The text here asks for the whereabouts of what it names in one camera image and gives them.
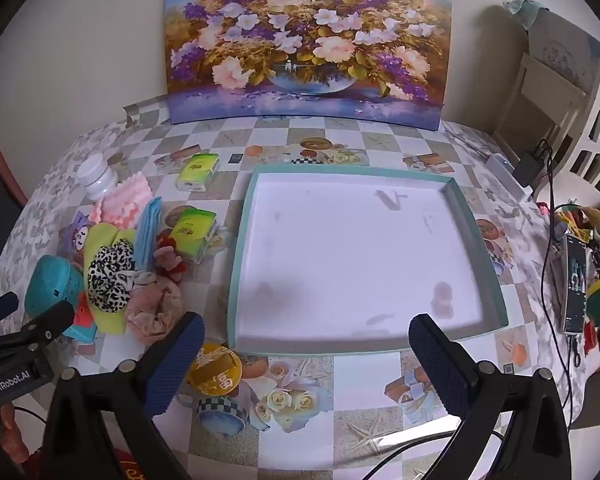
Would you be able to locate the white power strip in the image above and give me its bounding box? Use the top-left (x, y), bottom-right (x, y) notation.
top-left (485, 154), bottom-right (533, 203)

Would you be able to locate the white pill bottle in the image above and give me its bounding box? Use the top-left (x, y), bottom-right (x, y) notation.
top-left (76, 154), bottom-right (118, 201)

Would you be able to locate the pink white striped towel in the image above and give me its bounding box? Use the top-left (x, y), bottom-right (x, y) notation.
top-left (89, 171), bottom-right (153, 231)

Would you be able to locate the person's left hand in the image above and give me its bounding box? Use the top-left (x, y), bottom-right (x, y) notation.
top-left (0, 404), bottom-right (31, 463)

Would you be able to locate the teal cloth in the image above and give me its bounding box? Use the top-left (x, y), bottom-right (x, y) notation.
top-left (502, 0), bottom-right (548, 28)

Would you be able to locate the teal shallow box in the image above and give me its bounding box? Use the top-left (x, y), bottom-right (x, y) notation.
top-left (227, 164), bottom-right (509, 357)

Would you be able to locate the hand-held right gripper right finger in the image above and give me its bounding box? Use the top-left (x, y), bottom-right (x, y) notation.
top-left (408, 313), bottom-right (586, 480)

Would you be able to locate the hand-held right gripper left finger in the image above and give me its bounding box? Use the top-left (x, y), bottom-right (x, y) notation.
top-left (40, 311), bottom-right (206, 480)

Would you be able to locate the green tissue pack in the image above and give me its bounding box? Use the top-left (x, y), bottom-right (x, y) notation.
top-left (169, 209), bottom-right (218, 263)
top-left (176, 154), bottom-right (221, 192)

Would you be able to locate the black charger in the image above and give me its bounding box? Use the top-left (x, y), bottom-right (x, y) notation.
top-left (512, 149), bottom-right (548, 188)

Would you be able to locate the red and light blue cloth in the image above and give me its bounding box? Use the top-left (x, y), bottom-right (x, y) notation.
top-left (62, 292), bottom-right (98, 343)

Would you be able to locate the red gold-printed packet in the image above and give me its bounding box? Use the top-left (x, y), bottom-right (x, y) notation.
top-left (111, 447), bottom-right (148, 480)

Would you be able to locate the pink scrunchie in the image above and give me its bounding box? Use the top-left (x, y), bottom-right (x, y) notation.
top-left (126, 272), bottom-right (183, 346)

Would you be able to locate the red pink pipe-cleaner toy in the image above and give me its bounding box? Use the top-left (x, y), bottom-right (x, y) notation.
top-left (154, 230), bottom-right (188, 281)

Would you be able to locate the black charger cable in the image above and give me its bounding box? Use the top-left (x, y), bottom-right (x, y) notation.
top-left (537, 137), bottom-right (588, 368)

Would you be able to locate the teal round pouch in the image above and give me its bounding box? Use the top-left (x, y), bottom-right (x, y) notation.
top-left (24, 255), bottom-right (86, 318)

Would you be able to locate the smartphone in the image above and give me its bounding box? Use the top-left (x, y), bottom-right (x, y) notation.
top-left (560, 232), bottom-right (591, 336)

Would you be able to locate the brown wooden furniture edge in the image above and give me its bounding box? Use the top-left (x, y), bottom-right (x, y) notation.
top-left (0, 125), bottom-right (28, 206)

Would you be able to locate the blue face mask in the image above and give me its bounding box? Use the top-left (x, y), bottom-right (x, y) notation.
top-left (132, 196), bottom-right (163, 271)

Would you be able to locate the cream wooden chair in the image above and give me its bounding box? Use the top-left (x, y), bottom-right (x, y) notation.
top-left (494, 52), bottom-right (588, 161)

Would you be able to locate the checkered printed tablecloth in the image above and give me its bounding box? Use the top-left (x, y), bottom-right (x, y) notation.
top-left (0, 97), bottom-right (600, 480)

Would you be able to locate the flower painting canvas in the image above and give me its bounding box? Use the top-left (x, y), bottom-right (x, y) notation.
top-left (164, 0), bottom-right (453, 132)

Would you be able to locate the white lattice furniture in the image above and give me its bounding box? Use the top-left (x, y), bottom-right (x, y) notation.
top-left (527, 10), bottom-right (600, 198)

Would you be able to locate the leopard print scrunchie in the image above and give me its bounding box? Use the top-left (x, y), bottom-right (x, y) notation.
top-left (87, 240), bottom-right (137, 313)

